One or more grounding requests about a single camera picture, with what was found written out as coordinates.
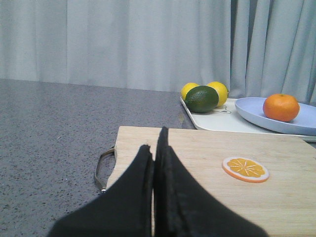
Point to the orange slice coaster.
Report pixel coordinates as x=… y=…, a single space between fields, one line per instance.
x=245 y=169

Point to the grey pleated curtain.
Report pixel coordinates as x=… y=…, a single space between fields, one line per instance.
x=254 y=47

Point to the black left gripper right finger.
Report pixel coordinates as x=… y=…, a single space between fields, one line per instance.
x=183 y=208

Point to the cream rectangular serving tray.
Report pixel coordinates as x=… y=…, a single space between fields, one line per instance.
x=226 y=118

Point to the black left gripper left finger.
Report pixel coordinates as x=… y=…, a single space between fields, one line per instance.
x=124 y=210

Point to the yellow lemon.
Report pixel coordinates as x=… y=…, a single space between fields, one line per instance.
x=221 y=90
x=186 y=88

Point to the wooden cutting board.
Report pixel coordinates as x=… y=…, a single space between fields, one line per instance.
x=284 y=205

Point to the light blue round plate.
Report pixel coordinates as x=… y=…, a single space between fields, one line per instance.
x=251 y=109

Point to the orange mandarin fruit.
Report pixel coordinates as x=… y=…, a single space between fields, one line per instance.
x=281 y=107

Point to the metal cutting board handle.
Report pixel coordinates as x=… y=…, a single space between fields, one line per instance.
x=99 y=183

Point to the dark green lime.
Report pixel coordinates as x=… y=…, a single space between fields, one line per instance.
x=201 y=99

